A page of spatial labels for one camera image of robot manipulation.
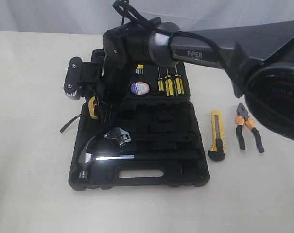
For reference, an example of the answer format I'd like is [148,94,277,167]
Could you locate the orange black pliers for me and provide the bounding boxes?
[235,103,265,153]

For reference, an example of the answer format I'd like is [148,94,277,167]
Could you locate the adjustable wrench black handle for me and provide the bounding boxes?
[104,127,193,147]

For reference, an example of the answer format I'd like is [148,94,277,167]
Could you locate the black plastic tool case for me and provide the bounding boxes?
[65,49,210,191]

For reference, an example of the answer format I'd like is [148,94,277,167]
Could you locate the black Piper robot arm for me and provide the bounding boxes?
[95,18,294,141]

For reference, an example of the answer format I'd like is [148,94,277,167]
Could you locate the yellow hex key set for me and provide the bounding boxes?
[136,64,144,74]

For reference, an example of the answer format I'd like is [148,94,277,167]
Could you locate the yellow utility knife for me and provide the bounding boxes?
[208,110,225,162]

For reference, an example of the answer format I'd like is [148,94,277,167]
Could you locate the yellow black screwdriver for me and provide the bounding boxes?
[174,66,185,95]
[165,68,174,97]
[157,67,164,92]

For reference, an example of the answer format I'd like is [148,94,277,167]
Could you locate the steel claw hammer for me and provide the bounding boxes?
[78,135,198,181]

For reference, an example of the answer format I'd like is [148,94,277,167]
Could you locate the left yellow black screwdriver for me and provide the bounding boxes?
[157,67,164,92]

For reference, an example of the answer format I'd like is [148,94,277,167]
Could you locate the yellow tape measure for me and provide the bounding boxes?
[60,96,99,133]

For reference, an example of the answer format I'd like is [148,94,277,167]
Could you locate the black electrical tape roll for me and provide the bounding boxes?
[130,82,150,96]

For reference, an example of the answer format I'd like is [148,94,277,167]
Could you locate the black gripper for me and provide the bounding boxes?
[95,56,135,126]

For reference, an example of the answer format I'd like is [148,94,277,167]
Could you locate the right yellow black screwdriver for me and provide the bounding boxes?
[174,66,185,95]

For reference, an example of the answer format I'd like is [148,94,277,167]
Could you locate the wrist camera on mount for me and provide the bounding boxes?
[63,54,106,100]

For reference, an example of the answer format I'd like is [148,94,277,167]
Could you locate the middle yellow black screwdriver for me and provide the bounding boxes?
[165,68,174,97]

